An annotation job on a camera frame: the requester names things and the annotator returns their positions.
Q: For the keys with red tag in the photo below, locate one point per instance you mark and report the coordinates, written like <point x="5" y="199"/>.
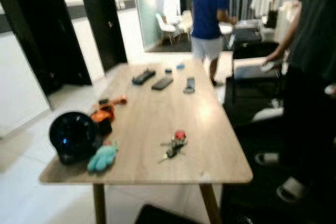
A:
<point x="180" y="135"/>

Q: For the person in black shirt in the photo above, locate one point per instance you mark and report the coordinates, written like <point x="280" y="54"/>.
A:
<point x="315" y="35"/>

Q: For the grey slipper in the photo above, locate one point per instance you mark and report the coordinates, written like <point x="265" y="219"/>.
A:
<point x="290" y="189"/>
<point x="268" y="157"/>

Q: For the black folding chair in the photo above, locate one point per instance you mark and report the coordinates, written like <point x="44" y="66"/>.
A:
<point x="252" y="51"/>

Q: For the black bag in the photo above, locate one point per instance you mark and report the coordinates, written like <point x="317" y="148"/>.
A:
<point x="271" y="19"/>

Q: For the white hanging shirt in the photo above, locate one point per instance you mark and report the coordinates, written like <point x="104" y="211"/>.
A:
<point x="262" y="1"/>

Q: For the person in blue shirt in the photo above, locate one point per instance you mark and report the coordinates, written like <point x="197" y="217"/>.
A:
<point x="209" y="9"/>

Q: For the small blue round item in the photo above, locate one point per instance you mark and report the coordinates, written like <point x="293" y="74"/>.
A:
<point x="180" y="66"/>

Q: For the wooden table leg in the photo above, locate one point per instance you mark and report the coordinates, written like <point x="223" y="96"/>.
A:
<point x="100" y="203"/>
<point x="211" y="205"/>

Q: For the white dining chair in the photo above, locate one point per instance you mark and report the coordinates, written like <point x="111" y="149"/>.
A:
<point x="186" y="20"/>
<point x="164" y="23"/>

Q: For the small dark round item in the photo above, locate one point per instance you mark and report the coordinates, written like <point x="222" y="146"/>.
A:
<point x="168" y="71"/>

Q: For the dark floor rug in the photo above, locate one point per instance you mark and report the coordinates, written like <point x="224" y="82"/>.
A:
<point x="170" y="47"/>

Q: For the black phone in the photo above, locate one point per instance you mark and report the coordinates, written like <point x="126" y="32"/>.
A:
<point x="162" y="83"/>

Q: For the black remote controller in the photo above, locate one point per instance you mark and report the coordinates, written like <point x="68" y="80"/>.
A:
<point x="143" y="76"/>

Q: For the black floor mat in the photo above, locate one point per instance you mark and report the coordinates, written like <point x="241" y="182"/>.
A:
<point x="163" y="216"/>

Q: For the orange black power tool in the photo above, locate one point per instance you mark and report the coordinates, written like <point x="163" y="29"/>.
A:
<point x="102" y="114"/>

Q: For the teal plush toy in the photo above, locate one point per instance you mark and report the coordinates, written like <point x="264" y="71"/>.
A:
<point x="102" y="157"/>

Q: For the black door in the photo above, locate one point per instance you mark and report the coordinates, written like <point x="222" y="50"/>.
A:
<point x="102" y="19"/>
<point x="42" y="24"/>

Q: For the black round table fan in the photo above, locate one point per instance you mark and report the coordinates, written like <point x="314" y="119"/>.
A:
<point x="73" y="136"/>

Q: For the white wall switch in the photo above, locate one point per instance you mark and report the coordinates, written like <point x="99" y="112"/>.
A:
<point x="122" y="4"/>

